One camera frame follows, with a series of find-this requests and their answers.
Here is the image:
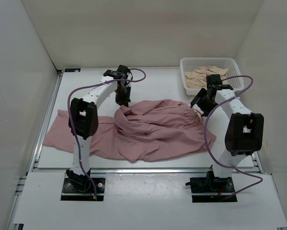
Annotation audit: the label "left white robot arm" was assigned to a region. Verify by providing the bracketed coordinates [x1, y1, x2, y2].
[66, 65, 133, 192]

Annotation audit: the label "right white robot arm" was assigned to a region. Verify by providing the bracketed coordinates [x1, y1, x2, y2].
[189, 74, 264, 193]

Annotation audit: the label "left aluminium rail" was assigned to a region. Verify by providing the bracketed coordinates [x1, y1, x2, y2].
[5, 70, 64, 230]

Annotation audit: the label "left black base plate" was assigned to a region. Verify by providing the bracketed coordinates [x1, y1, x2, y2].
[60, 174, 106, 201]

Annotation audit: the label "beige trousers in basket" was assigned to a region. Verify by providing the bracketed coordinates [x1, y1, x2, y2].
[184, 66, 228, 89]

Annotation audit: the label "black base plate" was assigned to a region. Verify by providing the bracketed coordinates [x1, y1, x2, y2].
[185, 176, 238, 203]
[60, 174, 106, 201]

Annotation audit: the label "white plastic basket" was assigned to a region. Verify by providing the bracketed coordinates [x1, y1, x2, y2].
[180, 57, 240, 96]

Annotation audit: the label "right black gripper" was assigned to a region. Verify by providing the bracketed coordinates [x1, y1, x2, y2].
[190, 88, 218, 117]

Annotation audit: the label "front aluminium rail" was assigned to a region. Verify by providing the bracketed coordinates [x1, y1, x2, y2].
[89, 167, 262, 175]

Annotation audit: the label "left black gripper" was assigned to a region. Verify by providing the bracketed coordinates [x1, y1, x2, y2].
[115, 85, 132, 110]

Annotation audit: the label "pink trousers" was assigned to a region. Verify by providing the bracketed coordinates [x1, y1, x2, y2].
[42, 99, 217, 163]

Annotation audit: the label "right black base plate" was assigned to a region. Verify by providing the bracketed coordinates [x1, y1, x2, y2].
[185, 176, 238, 203]

